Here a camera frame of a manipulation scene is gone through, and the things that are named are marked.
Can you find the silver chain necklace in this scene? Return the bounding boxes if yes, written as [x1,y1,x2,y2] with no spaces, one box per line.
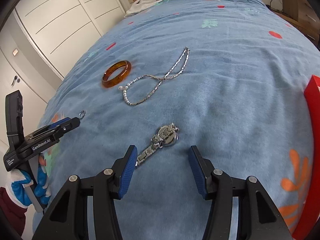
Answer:
[118,46,190,106]

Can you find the blue white gloved left hand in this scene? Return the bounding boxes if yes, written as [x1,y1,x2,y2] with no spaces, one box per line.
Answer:
[5,154,51,209]

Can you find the blue patterned bedspread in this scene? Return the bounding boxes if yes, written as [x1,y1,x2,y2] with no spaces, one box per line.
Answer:
[40,0,319,239]

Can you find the wooden drawer cabinet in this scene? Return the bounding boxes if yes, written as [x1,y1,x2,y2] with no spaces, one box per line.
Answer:
[282,0,319,46]

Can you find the silver metal wristwatch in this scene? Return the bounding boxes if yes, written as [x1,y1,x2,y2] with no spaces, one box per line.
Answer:
[135,123,179,168]

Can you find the red jewelry box tray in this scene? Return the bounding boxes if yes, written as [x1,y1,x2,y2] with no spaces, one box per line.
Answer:
[291,74,320,240]

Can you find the white wardrobe doors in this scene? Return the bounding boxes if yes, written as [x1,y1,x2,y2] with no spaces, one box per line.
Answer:
[16,0,125,77]

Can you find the amber resin bangle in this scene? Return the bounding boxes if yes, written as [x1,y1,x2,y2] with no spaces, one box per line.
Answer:
[101,60,132,88]

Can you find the white printed garment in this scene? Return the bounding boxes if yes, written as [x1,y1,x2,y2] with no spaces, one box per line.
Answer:
[125,0,164,18]

